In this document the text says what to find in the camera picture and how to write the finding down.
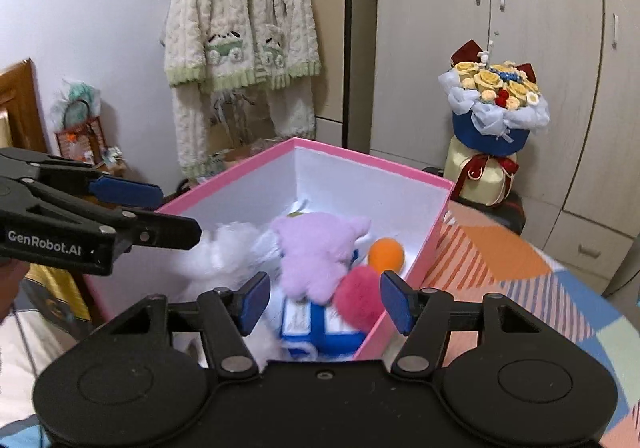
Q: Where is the orange egg-shaped sponge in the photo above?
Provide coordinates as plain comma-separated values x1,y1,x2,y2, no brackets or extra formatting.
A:
368,238,405,271

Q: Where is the pink cardboard box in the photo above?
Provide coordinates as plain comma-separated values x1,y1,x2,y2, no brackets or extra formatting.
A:
82,137,455,363

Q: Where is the beige wardrobe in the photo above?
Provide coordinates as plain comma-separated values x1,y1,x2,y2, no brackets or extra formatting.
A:
370,0,640,299

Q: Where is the cream knitted cardigan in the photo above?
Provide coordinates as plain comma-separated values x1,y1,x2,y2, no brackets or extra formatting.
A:
162,0,322,179

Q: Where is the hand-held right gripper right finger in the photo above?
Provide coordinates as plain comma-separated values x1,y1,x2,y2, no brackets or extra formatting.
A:
380,269,551,376

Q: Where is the yellow flower bouquet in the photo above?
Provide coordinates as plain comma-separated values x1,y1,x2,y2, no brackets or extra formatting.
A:
438,39,551,209

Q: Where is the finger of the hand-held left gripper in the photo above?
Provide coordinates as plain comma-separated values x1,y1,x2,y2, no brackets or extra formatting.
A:
0,177,202,250
0,148,165,211

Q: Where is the purple plush toy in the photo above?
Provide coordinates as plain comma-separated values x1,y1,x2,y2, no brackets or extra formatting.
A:
270,211,372,304

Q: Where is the pink fluffy pompom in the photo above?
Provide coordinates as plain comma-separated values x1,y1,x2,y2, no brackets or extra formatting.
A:
332,264,387,331

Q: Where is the wooden furniture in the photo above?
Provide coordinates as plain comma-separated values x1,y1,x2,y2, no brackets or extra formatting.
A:
0,58,51,154

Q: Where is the white brown plush cat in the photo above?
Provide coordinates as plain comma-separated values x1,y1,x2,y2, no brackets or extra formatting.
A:
172,222,283,361

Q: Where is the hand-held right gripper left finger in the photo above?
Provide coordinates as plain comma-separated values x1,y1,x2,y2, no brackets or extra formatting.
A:
102,271,273,376

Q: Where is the woven basket with clutter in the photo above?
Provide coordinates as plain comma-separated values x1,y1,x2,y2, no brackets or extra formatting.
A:
52,78,108,164

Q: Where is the patchwork printed tablecloth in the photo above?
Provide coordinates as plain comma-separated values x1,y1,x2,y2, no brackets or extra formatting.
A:
250,201,640,448

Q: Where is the blue tissue packet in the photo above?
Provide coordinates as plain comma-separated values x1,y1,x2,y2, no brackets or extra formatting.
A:
277,295,368,359

